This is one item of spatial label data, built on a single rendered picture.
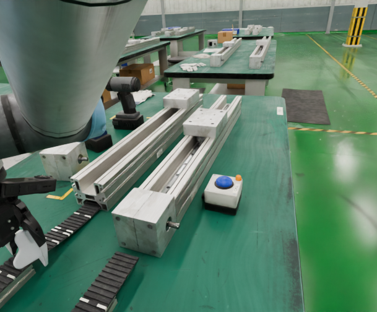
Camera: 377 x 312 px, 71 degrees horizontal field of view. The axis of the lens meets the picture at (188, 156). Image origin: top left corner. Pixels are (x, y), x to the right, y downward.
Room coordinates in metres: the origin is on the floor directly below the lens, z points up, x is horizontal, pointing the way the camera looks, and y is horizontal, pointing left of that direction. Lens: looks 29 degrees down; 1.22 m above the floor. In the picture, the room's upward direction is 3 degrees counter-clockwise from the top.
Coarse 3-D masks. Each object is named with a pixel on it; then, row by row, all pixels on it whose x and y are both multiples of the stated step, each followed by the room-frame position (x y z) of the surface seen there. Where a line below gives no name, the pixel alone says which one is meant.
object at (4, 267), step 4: (4, 264) 0.35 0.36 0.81; (8, 264) 0.35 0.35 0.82; (12, 264) 0.35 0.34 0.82; (0, 268) 0.34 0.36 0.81; (4, 268) 0.34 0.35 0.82; (8, 268) 0.34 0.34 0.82; (12, 268) 0.34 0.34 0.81; (16, 268) 0.34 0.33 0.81; (24, 268) 0.34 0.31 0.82; (8, 272) 0.33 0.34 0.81; (12, 272) 0.33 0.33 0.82; (16, 272) 0.33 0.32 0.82; (20, 272) 0.33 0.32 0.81
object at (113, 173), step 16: (160, 112) 1.03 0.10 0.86; (176, 112) 1.02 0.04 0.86; (192, 112) 1.12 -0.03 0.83; (144, 128) 0.87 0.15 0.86; (160, 128) 0.86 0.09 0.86; (176, 128) 0.95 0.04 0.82; (128, 144) 0.77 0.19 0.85; (144, 144) 0.74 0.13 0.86; (160, 144) 0.82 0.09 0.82; (96, 160) 0.65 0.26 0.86; (112, 160) 0.68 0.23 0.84; (128, 160) 0.64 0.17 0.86; (144, 160) 0.71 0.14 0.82; (80, 176) 0.57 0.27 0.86; (96, 176) 0.61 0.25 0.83; (112, 176) 0.57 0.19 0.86; (128, 176) 0.63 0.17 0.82; (80, 192) 0.56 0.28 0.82; (96, 192) 0.54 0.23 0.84; (112, 192) 0.55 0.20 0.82
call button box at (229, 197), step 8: (216, 176) 0.57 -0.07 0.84; (208, 184) 0.54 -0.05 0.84; (216, 184) 0.53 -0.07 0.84; (232, 184) 0.53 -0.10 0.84; (240, 184) 0.53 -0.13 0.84; (208, 192) 0.51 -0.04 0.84; (216, 192) 0.51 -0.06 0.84; (224, 192) 0.51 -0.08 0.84; (232, 192) 0.50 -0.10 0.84; (240, 192) 0.53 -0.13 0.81; (208, 200) 0.51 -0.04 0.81; (216, 200) 0.51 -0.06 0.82; (224, 200) 0.50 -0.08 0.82; (232, 200) 0.49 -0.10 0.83; (240, 200) 0.54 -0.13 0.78; (208, 208) 0.51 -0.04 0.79; (216, 208) 0.50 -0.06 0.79; (224, 208) 0.50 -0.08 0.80; (232, 208) 0.49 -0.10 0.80
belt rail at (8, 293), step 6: (30, 270) 0.35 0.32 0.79; (18, 276) 0.33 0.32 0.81; (24, 276) 0.34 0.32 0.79; (30, 276) 0.34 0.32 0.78; (12, 282) 0.31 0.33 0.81; (18, 282) 0.33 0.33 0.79; (24, 282) 0.33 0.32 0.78; (6, 288) 0.30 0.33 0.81; (12, 288) 0.31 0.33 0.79; (18, 288) 0.32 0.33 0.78; (0, 294) 0.29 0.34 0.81; (6, 294) 0.30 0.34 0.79; (12, 294) 0.31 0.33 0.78; (0, 300) 0.29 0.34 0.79; (6, 300) 0.30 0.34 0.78; (0, 306) 0.28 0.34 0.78
